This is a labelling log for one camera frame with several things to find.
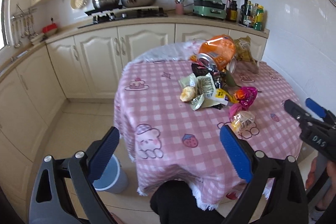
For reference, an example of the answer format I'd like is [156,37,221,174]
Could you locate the gold snack bag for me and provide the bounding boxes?
[234,36,260,74]

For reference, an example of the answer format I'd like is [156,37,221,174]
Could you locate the crushed orange soda can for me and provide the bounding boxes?
[197,35,236,71]

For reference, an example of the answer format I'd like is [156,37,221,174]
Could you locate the light blue trash bin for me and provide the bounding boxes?
[93,155,129,194]

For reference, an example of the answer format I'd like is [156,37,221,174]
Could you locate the cream lower kitchen cabinets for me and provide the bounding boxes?
[1,23,269,201]

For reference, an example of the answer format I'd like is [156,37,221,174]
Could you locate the person's right hand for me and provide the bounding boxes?
[306,153,332,213]

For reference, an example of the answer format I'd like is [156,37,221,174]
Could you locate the clear barcode wrapper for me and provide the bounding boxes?
[231,110,255,134]

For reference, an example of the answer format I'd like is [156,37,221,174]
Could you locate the magenta foil wrapper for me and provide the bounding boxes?
[229,86,258,118]

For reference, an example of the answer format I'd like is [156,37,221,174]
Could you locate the pink checkered tablecloth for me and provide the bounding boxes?
[114,42,302,209]

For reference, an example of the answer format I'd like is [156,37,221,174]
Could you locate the yellow black wrapper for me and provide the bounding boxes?
[214,88,238,106]

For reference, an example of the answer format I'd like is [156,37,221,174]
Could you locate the green white snack wrapper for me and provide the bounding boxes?
[179,73,225,111]

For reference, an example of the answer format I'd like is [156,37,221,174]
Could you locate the green yellow bottle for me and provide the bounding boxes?
[253,5,264,31]

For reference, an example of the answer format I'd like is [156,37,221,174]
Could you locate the dark glass bottle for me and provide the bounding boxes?
[239,0,252,28]

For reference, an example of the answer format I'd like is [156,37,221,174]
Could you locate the red bowl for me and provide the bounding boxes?
[42,23,58,36]

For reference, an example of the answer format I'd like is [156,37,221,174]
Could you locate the black gas stove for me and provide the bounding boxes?
[78,6,168,28]

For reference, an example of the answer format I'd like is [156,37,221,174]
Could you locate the dark soy sauce bottle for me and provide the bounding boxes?
[226,0,238,22]

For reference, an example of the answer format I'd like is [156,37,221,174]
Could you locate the hanging utensil rack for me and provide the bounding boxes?
[10,4,38,49]

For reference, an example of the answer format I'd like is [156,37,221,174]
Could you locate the green electric grill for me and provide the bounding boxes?
[193,0,226,20]

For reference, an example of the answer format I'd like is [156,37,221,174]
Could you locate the round woven trivet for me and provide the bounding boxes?
[71,0,85,10]

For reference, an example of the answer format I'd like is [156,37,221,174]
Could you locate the pink utensil holder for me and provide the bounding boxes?
[175,3,184,15]

